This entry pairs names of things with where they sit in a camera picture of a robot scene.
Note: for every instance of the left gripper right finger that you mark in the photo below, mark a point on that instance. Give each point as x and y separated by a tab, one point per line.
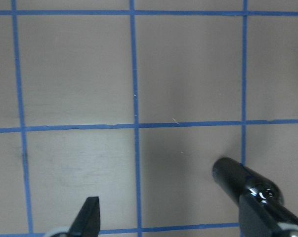
260	217

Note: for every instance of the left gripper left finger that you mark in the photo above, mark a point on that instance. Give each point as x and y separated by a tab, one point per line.
86	224

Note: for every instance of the dark wine bottle being moved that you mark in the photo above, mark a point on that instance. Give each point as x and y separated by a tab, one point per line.
237	180

